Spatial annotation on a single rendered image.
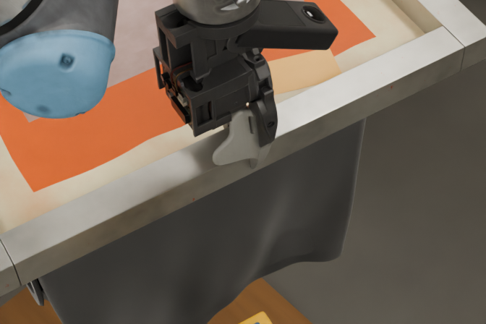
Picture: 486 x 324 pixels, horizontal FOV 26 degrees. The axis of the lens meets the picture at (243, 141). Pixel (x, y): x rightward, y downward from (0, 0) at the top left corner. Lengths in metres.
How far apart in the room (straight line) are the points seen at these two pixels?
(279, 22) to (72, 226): 0.27
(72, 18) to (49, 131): 0.41
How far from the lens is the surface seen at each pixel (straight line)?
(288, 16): 0.95
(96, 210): 0.99
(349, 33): 1.17
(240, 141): 0.98
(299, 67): 1.14
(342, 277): 2.16
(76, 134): 1.10
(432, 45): 1.12
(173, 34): 0.86
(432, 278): 2.18
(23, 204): 1.05
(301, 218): 1.44
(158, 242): 1.25
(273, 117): 0.95
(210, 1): 0.84
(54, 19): 0.70
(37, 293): 1.29
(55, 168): 1.07
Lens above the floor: 1.89
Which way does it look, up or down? 54 degrees down
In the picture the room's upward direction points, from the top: straight up
